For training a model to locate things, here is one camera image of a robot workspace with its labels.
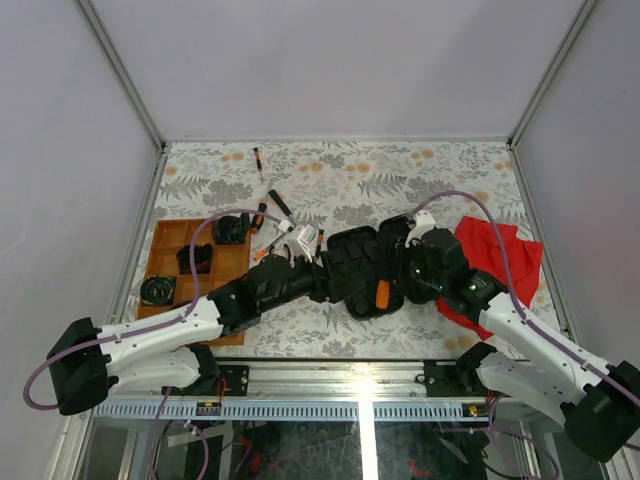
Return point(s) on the small precision screwdriver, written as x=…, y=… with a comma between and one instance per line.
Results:
x=319, y=242
x=258, y=161

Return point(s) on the orange utility knife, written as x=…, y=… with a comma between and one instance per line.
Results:
x=269, y=249

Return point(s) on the dark patterned rolled cloth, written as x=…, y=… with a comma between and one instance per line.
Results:
x=231, y=229

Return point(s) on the aluminium front rail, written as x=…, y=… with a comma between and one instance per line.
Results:
x=428, y=390

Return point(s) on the large orange screwdriver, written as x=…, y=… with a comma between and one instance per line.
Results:
x=383, y=294

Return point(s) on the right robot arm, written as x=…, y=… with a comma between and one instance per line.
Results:
x=595, y=401

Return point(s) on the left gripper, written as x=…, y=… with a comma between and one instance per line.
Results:
x=321, y=278

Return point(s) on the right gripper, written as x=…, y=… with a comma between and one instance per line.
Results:
x=412, y=246

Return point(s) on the black orange handle screwdriver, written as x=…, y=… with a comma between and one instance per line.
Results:
x=258, y=219

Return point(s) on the wooden compartment tray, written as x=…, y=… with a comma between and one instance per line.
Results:
x=170, y=236

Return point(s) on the claw hammer black handle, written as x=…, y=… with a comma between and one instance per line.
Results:
x=274, y=195

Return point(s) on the black plastic tool case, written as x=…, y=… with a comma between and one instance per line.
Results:
x=358, y=258

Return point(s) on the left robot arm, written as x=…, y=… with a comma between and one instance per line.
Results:
x=89, y=363

